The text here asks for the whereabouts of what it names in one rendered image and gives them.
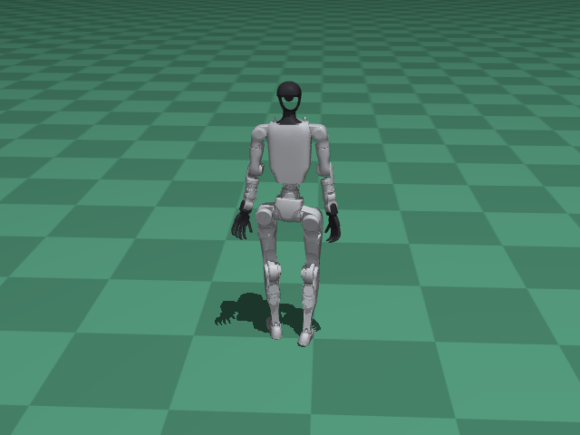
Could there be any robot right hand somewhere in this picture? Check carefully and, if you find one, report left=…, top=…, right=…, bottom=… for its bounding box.
left=324, top=203, right=341, bottom=243

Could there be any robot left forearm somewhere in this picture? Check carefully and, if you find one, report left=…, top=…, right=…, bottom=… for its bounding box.
left=241, top=163, right=259, bottom=210

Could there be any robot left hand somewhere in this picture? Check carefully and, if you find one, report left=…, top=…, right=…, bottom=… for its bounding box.
left=231, top=200, right=252, bottom=240

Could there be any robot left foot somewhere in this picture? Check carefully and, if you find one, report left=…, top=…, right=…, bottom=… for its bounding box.
left=266, top=316, right=282, bottom=340

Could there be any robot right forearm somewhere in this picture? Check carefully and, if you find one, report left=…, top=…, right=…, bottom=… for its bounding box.
left=321, top=162, right=338, bottom=212

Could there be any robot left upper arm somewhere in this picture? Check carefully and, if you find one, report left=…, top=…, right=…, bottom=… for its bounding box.
left=248, top=124, right=269, bottom=176

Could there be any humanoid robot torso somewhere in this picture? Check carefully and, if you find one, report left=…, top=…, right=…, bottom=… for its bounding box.
left=266, top=117, right=312, bottom=223

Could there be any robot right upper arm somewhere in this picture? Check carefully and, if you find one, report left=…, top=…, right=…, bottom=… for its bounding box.
left=309, top=123, right=331, bottom=177

